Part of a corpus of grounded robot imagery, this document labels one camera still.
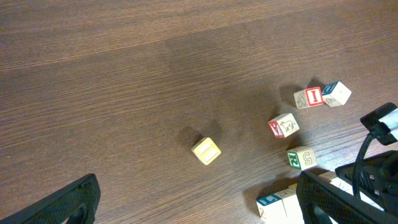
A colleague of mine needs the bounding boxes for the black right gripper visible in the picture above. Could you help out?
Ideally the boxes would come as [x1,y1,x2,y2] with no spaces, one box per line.
[351,151,397,217]

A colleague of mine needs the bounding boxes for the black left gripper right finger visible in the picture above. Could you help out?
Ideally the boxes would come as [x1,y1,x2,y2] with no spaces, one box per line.
[296,171,397,224]

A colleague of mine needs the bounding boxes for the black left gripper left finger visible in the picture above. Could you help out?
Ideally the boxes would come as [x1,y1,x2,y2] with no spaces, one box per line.
[1,174,101,224]

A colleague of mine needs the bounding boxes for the red letter A block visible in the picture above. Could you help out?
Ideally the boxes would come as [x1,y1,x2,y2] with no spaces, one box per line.
[275,184,305,224]

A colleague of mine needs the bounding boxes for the yellow letter block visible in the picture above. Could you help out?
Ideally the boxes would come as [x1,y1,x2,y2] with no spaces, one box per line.
[191,137,221,166]

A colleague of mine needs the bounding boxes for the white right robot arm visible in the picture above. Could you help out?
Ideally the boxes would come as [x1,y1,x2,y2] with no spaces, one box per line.
[335,103,397,216]

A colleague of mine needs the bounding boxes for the wooden number 5 block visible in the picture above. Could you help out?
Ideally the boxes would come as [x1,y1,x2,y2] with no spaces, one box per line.
[286,146,318,170]

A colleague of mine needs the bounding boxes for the green letter N block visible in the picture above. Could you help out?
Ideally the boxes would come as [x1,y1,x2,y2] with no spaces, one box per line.
[256,194,287,224]

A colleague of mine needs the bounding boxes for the plain wooden picture block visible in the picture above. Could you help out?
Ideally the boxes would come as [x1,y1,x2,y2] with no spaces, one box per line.
[268,113,300,138]

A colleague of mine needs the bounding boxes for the red letter Q block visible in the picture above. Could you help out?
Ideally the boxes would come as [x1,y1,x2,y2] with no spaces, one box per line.
[322,82,352,107]

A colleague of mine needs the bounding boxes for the red letter I block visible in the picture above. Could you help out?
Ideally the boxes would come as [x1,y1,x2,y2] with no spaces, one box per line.
[294,86,323,109]

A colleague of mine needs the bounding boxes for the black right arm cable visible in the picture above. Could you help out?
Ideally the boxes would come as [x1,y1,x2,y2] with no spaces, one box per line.
[352,132,379,200]

